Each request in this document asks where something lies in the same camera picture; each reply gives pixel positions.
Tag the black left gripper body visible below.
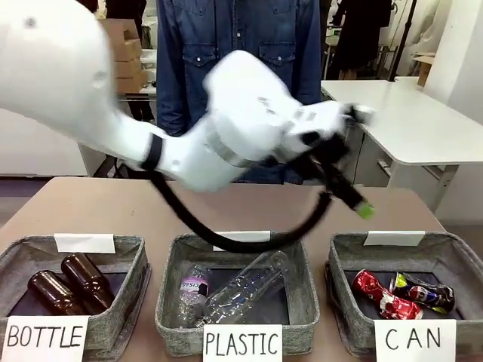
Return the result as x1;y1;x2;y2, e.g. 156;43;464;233
301;127;352;181

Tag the red crushed drink can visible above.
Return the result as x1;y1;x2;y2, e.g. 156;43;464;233
352;268;423;321

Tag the black crushed drink can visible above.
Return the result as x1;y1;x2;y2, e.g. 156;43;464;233
389;271;457;315

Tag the small clear water bottle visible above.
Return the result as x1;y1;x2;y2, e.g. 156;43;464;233
179;263;213;330

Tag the brown glass beer bottle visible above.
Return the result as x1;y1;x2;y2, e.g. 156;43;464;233
27;270;87;317
60;253;115;313

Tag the grey fabric basket labelled can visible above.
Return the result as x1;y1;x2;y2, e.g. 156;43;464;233
324;232;483;359

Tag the paper label reading can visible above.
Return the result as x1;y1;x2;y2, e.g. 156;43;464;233
374;319;457;362

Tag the grey fabric basket labelled plastic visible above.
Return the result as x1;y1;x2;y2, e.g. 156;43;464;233
155;232;321;358

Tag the grey fabric basket labelled bottle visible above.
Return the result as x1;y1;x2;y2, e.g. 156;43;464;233
0;234;152;362

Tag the blank white card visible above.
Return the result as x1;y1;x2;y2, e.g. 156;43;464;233
54;232;116;255
363;230;426;248
212;230;272;253

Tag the white side table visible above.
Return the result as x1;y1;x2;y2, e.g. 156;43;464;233
319;76;483;223

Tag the background white desk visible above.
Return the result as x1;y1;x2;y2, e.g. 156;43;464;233
321;25;344;80

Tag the background person in black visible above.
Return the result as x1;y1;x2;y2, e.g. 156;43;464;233
331;0;394;81

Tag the small tilted cardboard box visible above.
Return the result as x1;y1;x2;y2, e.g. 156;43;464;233
412;54;437;88

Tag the black vertical pole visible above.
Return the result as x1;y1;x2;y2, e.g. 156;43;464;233
398;0;415;82

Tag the large clear plastic bottle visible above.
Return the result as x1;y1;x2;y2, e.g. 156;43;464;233
194;250;292;330

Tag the person in denim shirt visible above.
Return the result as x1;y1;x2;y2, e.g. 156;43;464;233
155;0;322;186

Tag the paper label reading plastic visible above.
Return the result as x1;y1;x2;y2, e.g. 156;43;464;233
202;323;283;362

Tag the flat cardboard box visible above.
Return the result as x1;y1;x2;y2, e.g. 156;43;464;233
112;58;149;94
112;38;146;62

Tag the open cardboard box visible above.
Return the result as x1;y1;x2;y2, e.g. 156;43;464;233
98;18;143;43

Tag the paper label reading bottle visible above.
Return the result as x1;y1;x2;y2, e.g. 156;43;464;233
0;314;89;362

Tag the left arm wrist camera box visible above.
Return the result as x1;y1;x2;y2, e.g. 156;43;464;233
349;103;379;126

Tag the left arm black cable sleeve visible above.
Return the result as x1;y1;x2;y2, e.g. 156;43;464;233
149;158;335;253

